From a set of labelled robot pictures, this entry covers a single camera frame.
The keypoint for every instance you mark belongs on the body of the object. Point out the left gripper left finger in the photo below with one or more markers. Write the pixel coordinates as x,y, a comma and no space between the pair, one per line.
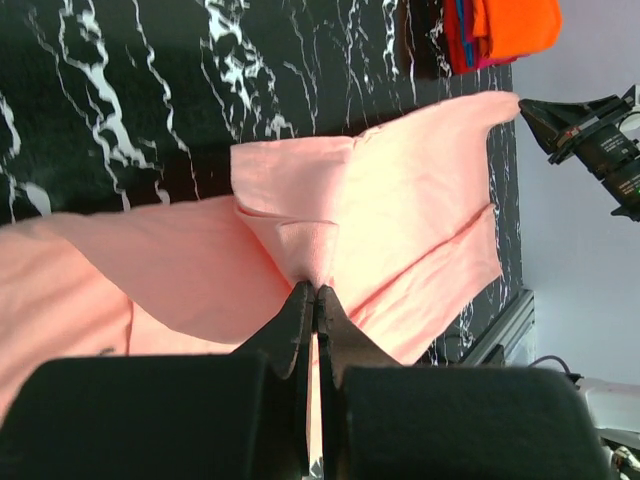
242,415

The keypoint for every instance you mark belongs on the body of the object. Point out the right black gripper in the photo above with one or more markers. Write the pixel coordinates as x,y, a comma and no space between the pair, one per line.
596,132

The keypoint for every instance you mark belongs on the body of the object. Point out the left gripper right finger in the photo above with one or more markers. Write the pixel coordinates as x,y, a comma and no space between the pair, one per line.
383,420

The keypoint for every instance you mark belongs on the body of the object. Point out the salmon pink t-shirt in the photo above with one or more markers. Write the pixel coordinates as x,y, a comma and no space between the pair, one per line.
397,220

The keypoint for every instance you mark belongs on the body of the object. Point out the magenta folded t-shirt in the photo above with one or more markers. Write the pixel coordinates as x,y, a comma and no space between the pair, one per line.
481,62

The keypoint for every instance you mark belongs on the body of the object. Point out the orange folded t-shirt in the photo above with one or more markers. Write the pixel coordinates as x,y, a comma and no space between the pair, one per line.
512,28

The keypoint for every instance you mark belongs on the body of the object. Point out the blue folded t-shirt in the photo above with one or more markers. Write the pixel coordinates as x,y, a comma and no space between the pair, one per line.
464,19

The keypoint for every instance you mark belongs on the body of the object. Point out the black marbled table mat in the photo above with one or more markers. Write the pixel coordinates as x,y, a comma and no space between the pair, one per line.
110,106

